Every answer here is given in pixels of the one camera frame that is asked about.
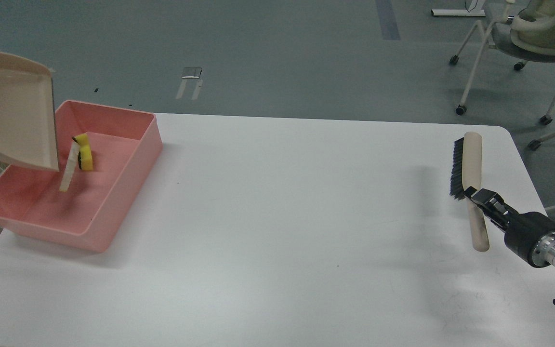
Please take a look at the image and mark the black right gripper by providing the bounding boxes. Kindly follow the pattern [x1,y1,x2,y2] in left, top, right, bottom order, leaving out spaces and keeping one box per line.
[464,187,555,268]

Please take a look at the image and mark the beige hand brush black bristles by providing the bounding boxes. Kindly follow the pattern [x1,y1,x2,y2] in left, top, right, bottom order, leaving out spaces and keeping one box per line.
[449,132,490,253]

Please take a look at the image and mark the yellow sponge piece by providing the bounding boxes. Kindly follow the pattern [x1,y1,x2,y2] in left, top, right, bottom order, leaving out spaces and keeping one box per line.
[72,133,94,171]

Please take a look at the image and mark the white bread slice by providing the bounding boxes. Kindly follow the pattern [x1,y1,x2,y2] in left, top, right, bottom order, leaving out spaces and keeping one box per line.
[59,138,80,192]

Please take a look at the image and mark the beige plastic dustpan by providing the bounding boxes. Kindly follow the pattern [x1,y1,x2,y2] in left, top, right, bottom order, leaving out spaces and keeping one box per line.
[0,52,59,172]

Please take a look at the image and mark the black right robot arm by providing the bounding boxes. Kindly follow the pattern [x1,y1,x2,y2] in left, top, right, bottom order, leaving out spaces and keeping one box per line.
[464,187,555,305]

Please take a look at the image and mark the pink plastic bin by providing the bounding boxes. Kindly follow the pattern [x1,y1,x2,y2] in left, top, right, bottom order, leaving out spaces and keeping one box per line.
[0,100,163,252]

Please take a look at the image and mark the white office chair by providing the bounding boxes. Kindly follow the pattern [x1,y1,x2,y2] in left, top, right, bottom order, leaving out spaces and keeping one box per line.
[449,0,555,126]

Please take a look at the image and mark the silver floor socket plate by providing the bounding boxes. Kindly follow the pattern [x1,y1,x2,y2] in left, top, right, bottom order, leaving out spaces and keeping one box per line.
[181,67,202,79]

